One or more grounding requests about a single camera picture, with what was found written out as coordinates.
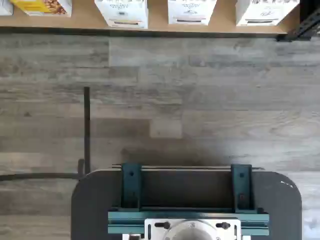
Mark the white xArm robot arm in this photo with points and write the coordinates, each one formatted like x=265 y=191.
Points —
x=190 y=231

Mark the brown wooden shelf board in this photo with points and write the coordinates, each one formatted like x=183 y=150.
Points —
x=155 y=28

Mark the dark robot cart plate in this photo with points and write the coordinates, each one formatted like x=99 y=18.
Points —
x=90 y=205

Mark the yellow granola box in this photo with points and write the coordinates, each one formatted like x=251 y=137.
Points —
x=42 y=7

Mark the white box grey strip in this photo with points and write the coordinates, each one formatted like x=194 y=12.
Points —
x=265 y=12

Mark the plain white box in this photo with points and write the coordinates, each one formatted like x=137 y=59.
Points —
x=5 y=7

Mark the white box orange strip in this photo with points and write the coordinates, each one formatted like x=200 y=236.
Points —
x=125 y=15

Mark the black metal shelf rack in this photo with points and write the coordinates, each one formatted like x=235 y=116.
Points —
x=305 y=27

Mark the white box pink strip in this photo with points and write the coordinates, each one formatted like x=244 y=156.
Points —
x=190 y=12

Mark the white metal mounting plate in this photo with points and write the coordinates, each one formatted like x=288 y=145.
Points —
x=151 y=228

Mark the black floor strip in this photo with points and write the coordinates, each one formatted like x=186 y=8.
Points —
x=86 y=130

